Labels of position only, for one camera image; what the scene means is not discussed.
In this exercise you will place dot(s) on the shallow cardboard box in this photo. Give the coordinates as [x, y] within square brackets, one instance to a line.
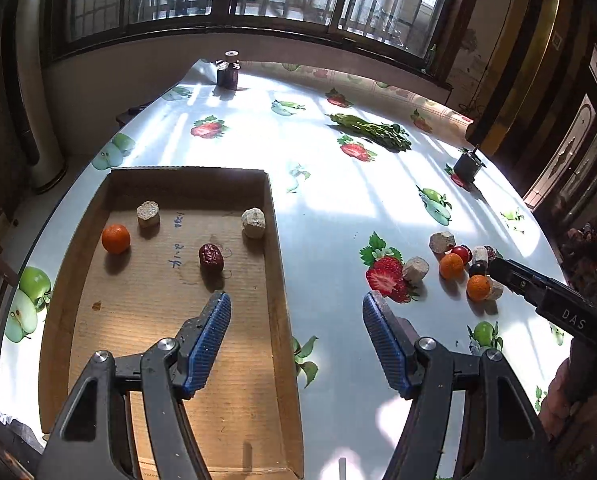
[153, 285]

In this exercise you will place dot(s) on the black clamp with metal knob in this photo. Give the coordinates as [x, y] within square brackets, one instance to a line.
[228, 72]

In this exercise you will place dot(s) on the green leafy vegetable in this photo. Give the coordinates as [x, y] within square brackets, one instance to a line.
[371, 130]

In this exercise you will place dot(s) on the dark purple round fruit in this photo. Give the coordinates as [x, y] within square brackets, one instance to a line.
[477, 269]

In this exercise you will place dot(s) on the dried red date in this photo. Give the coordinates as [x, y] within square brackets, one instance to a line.
[211, 257]
[492, 251]

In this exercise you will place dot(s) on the person's right hand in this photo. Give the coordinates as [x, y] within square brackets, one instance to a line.
[568, 410]

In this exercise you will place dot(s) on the small green bottle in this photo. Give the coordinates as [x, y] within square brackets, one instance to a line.
[432, 55]

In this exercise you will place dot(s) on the white cylindrical column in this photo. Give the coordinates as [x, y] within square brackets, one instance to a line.
[43, 135]

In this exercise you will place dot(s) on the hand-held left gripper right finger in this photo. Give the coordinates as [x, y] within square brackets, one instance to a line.
[383, 345]

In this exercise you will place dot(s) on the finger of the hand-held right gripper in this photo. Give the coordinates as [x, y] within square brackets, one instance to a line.
[510, 272]

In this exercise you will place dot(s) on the orange mandarin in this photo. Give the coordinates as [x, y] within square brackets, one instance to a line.
[478, 287]
[452, 266]
[116, 238]

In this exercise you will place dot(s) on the dark side table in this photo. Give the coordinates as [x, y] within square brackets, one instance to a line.
[131, 114]

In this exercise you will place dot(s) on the red cherry tomato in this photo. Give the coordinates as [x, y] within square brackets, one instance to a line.
[461, 252]

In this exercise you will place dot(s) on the carved wooden door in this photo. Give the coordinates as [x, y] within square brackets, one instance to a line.
[578, 150]

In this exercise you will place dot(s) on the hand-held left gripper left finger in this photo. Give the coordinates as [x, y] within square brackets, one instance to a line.
[211, 340]

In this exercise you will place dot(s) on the small black clamp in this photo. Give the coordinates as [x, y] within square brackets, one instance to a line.
[468, 165]

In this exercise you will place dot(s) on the beige cylindrical chunk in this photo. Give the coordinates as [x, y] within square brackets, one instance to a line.
[495, 291]
[148, 212]
[442, 241]
[479, 256]
[254, 222]
[417, 270]

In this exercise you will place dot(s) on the dark framed window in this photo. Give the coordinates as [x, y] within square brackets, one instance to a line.
[228, 0]

